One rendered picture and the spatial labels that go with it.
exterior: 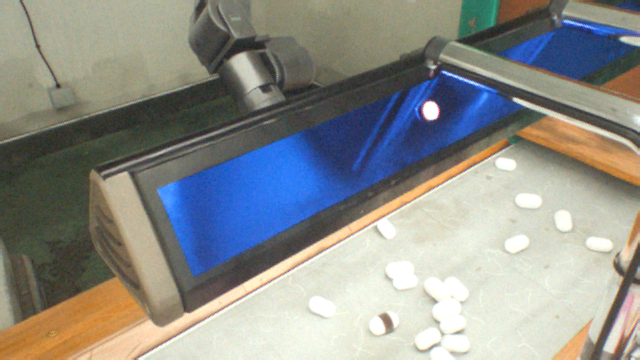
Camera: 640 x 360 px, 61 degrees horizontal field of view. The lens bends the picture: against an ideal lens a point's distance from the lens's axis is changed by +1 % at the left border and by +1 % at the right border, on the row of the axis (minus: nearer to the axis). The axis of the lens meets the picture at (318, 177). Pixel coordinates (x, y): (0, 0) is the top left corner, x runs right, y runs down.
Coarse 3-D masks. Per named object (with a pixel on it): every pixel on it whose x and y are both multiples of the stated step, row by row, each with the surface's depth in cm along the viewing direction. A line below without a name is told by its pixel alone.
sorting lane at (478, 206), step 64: (448, 192) 87; (512, 192) 87; (576, 192) 87; (320, 256) 74; (384, 256) 74; (448, 256) 74; (512, 256) 74; (576, 256) 74; (256, 320) 65; (320, 320) 65; (512, 320) 65; (576, 320) 65
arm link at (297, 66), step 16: (224, 0) 66; (224, 16) 65; (240, 16) 66; (240, 32) 65; (256, 32) 67; (224, 48) 67; (240, 48) 68; (256, 48) 70; (272, 48) 70; (288, 48) 72; (304, 48) 73; (208, 64) 70; (288, 64) 69; (304, 64) 71; (288, 80) 70; (304, 80) 72
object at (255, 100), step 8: (272, 88) 66; (248, 96) 65; (256, 96) 65; (264, 96) 65; (272, 96) 65; (280, 96) 66; (240, 104) 66; (248, 104) 65; (256, 104) 65; (264, 104) 65; (240, 112) 67; (248, 112) 66
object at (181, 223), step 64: (384, 64) 34; (576, 64) 45; (256, 128) 28; (320, 128) 30; (384, 128) 33; (448, 128) 36; (512, 128) 40; (128, 192) 24; (192, 192) 26; (256, 192) 28; (320, 192) 30; (384, 192) 32; (128, 256) 25; (192, 256) 26; (256, 256) 27
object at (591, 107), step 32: (576, 0) 42; (608, 32) 41; (448, 64) 34; (480, 64) 33; (512, 64) 32; (512, 96) 31; (544, 96) 30; (576, 96) 29; (608, 96) 28; (608, 128) 27; (608, 288) 32; (608, 320) 31; (608, 352) 33
